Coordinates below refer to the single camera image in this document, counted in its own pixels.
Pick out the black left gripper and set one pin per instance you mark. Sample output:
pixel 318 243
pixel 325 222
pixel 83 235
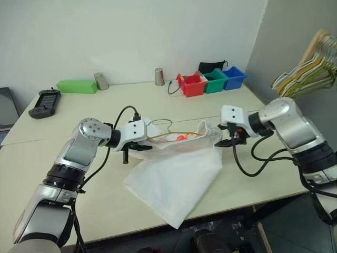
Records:
pixel 125 156

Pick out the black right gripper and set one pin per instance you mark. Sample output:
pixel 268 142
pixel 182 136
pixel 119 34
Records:
pixel 241 138

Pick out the white shorts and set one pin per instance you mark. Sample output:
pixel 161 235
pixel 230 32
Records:
pixel 179 179

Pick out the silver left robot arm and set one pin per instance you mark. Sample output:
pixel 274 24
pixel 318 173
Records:
pixel 79 150

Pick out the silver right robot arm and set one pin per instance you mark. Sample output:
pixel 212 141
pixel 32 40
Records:
pixel 297 126

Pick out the green plastic bin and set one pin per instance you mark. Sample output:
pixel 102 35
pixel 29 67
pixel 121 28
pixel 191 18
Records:
pixel 216 86

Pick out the blue plastic bin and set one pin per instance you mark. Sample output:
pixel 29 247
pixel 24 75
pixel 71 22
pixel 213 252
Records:
pixel 235 82

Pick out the red plastic bin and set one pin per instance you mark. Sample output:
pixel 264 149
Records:
pixel 194 89

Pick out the slim metal cup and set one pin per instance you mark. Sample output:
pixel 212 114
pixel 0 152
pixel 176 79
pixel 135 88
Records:
pixel 159 77

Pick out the wide metal cup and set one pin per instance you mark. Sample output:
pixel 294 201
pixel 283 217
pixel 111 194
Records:
pixel 101 81

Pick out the green rectangular box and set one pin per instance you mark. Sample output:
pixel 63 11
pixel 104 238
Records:
pixel 76 86

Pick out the wooden table leg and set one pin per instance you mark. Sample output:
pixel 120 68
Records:
pixel 263 232

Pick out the black handheld controller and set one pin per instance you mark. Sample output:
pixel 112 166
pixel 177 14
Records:
pixel 46 103

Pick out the dark rounded shape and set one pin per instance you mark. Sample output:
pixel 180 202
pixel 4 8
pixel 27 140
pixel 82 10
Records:
pixel 206 241

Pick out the dark grey flat panel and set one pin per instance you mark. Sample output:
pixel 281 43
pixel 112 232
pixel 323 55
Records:
pixel 7 108

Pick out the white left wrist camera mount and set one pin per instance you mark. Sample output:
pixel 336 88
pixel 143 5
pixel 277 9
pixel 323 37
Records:
pixel 134 131

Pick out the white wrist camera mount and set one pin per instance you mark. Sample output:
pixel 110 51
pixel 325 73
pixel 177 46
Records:
pixel 134 131
pixel 234 113

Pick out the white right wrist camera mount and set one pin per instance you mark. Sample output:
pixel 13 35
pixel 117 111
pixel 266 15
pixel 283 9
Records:
pixel 234 113

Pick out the black under-table frame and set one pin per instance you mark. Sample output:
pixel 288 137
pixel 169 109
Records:
pixel 242 224

